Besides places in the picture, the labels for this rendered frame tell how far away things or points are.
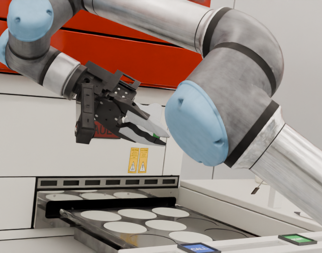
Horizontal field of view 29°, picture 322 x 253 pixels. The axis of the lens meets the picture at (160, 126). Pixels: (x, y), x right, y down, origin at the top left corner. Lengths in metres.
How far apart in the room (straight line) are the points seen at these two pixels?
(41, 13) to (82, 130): 0.21
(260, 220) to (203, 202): 0.22
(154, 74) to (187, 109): 0.80
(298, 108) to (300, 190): 3.52
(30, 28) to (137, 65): 0.58
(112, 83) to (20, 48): 0.18
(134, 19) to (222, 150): 0.32
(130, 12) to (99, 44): 0.49
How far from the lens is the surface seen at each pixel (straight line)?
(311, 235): 1.38
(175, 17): 1.03
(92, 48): 1.55
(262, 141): 0.87
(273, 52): 0.94
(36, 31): 1.10
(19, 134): 1.54
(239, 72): 0.90
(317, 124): 4.58
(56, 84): 1.18
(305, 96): 4.44
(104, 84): 1.20
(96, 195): 1.66
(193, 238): 1.45
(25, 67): 1.20
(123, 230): 1.45
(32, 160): 1.56
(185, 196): 1.80
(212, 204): 1.71
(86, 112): 1.14
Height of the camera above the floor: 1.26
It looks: 5 degrees down
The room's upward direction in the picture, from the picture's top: 7 degrees clockwise
